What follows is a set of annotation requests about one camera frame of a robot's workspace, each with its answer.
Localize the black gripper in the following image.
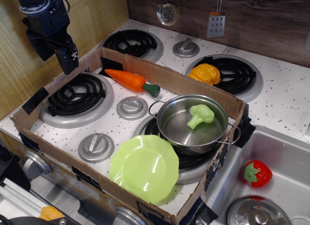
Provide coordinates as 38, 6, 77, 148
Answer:
22, 16, 79, 75

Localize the green toy broccoli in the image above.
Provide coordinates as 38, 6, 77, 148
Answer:
187, 104, 215, 130

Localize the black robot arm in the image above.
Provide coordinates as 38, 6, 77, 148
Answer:
18, 0, 79, 75

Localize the front left black burner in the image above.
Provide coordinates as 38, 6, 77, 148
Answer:
40, 73, 114, 129

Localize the black burner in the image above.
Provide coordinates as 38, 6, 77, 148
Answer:
133, 116, 219, 185
98, 30, 164, 63
185, 54, 263, 103
40, 73, 114, 129

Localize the back left black burner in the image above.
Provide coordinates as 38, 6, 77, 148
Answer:
98, 30, 164, 63

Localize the orange toy carrot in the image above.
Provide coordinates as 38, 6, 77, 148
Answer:
105, 69, 160, 97

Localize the silver stove knob centre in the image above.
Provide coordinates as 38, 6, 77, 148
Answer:
117, 96, 148, 120

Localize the silver stove knob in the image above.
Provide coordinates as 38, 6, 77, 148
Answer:
78, 133, 114, 163
117, 96, 148, 120
172, 38, 200, 58

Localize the hanging steel strainer ladle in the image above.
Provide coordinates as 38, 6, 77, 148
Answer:
156, 0, 179, 27

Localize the silver stove knob front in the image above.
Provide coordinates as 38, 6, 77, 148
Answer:
78, 133, 114, 163

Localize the silver oven knob left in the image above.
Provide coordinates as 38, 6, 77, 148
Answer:
23, 151, 53, 180

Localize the silver oven knob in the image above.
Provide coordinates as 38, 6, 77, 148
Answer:
23, 151, 53, 180
113, 206, 146, 225

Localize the silver stove knob back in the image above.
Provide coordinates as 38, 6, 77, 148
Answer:
172, 38, 200, 58

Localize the yellow toy pumpkin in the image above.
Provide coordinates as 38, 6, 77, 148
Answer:
188, 63, 221, 85

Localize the light green plastic plate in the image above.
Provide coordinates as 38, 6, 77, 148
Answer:
108, 135, 179, 204

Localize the hanging steel slotted spatula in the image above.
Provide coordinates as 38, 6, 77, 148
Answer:
207, 0, 226, 38

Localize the small steel pot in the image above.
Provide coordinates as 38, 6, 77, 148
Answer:
150, 94, 241, 155

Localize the orange sponge piece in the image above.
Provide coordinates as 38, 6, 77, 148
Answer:
39, 206, 63, 221

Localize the back right black burner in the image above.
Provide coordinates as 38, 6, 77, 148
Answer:
185, 54, 263, 103

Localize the silver oven knob right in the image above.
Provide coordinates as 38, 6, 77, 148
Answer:
113, 206, 146, 225

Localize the front right black burner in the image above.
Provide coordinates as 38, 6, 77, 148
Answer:
133, 116, 219, 185

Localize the red toy strawberry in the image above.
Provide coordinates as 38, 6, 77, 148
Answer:
243, 160, 273, 188

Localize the steel sink basin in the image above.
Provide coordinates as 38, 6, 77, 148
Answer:
206, 126, 310, 225

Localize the steel pot lid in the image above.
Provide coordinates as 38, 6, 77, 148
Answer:
225, 195, 292, 225

